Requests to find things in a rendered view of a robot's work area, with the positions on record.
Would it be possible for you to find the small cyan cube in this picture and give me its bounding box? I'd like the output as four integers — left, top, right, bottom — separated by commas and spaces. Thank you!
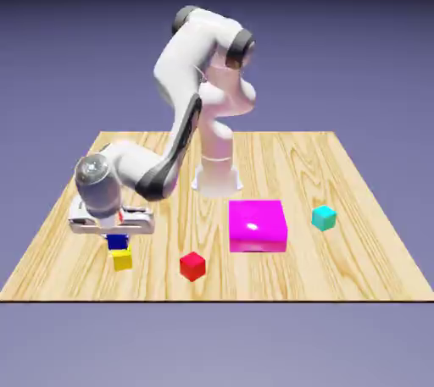
310, 204, 338, 233

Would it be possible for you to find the small red cube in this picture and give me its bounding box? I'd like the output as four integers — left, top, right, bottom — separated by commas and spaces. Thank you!
179, 251, 207, 283

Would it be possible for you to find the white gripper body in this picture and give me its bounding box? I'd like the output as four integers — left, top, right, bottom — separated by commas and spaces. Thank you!
68, 197, 156, 235

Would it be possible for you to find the large magenta box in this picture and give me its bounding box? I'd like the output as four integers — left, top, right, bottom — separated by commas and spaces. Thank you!
227, 199, 289, 254

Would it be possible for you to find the small yellow cube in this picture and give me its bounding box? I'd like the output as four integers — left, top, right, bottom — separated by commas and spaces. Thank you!
108, 245, 134, 273

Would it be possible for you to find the small blue cube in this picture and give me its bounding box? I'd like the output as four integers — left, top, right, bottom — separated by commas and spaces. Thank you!
106, 233, 130, 252

